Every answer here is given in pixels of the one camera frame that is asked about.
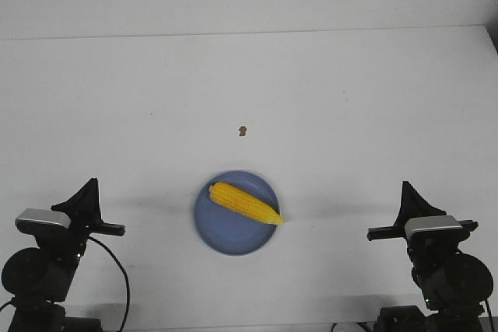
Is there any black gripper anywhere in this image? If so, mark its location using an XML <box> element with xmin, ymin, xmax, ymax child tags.
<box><xmin>23</xmin><ymin>178</ymin><xmax>125</xmax><ymax>266</ymax></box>
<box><xmin>366</xmin><ymin>181</ymin><xmax>479</xmax><ymax>270</ymax></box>

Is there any blue round plate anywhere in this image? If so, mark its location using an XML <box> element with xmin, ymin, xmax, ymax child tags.
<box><xmin>193</xmin><ymin>170</ymin><xmax>280</xmax><ymax>256</ymax></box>

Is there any yellow corn cob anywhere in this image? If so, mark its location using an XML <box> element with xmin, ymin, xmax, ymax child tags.
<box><xmin>209</xmin><ymin>182</ymin><xmax>286</xmax><ymax>225</ymax></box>

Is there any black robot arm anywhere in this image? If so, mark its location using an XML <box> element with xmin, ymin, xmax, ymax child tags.
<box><xmin>1</xmin><ymin>178</ymin><xmax>125</xmax><ymax>331</ymax></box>
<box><xmin>366</xmin><ymin>181</ymin><xmax>494</xmax><ymax>331</ymax></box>

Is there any small brown crumb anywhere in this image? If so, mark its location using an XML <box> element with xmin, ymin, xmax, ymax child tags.
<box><xmin>238</xmin><ymin>126</ymin><xmax>247</xmax><ymax>137</ymax></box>

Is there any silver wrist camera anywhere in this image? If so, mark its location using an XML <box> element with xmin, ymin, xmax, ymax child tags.
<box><xmin>15</xmin><ymin>208</ymin><xmax>71</xmax><ymax>229</ymax></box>
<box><xmin>405</xmin><ymin>215</ymin><xmax>463</xmax><ymax>240</ymax></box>

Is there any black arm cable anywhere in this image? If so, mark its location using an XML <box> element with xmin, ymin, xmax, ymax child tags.
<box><xmin>480</xmin><ymin>296</ymin><xmax>496</xmax><ymax>332</ymax></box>
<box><xmin>87</xmin><ymin>235</ymin><xmax>131</xmax><ymax>332</ymax></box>

